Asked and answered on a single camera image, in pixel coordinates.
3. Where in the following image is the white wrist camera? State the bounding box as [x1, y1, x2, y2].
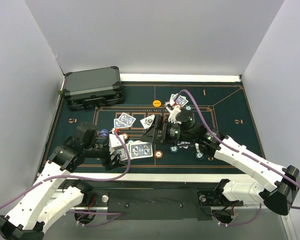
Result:
[164, 101, 182, 125]
[108, 133, 125, 154]

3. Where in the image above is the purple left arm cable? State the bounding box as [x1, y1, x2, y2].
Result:
[0, 131, 131, 230]

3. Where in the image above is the orange red poker chip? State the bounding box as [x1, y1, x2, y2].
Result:
[122, 133, 129, 140]

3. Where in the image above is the dark green poker mat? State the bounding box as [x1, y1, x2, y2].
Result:
[42, 82, 265, 175]

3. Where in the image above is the ace of spades card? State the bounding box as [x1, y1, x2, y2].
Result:
[140, 114, 155, 129]

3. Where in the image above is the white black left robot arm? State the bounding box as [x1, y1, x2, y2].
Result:
[0, 122, 128, 240]

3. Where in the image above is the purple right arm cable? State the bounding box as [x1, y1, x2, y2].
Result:
[173, 89, 300, 227]

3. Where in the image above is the black aluminium poker case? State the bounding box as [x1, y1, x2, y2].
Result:
[60, 66, 124, 111]

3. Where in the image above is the green blue chip stack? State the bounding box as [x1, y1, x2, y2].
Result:
[169, 145, 179, 153]

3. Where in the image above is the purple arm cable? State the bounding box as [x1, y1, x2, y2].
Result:
[0, 131, 131, 230]
[173, 89, 300, 227]

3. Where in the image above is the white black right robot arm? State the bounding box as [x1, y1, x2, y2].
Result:
[147, 110, 300, 216]

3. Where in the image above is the blue playing card deck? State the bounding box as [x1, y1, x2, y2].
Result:
[116, 148, 129, 162]

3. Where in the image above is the blue back playing card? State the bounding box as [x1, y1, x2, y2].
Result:
[169, 94, 179, 102]
[175, 95, 188, 107]
[118, 112, 136, 127]
[129, 141, 153, 160]
[113, 118, 129, 129]
[177, 141, 190, 149]

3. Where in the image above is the orange red chip stack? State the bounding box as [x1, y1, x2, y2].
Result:
[154, 150, 163, 159]

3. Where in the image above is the aluminium mounting rail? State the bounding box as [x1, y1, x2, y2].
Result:
[13, 186, 298, 240]

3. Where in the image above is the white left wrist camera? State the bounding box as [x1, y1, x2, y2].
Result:
[108, 133, 125, 154]

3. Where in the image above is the orange dealer button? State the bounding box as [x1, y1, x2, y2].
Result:
[152, 100, 162, 108]

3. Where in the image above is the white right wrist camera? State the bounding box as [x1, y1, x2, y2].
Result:
[164, 101, 182, 125]

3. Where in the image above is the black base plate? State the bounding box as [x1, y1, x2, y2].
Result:
[57, 179, 245, 222]

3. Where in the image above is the blue blind button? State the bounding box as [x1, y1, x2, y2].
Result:
[99, 129, 109, 138]

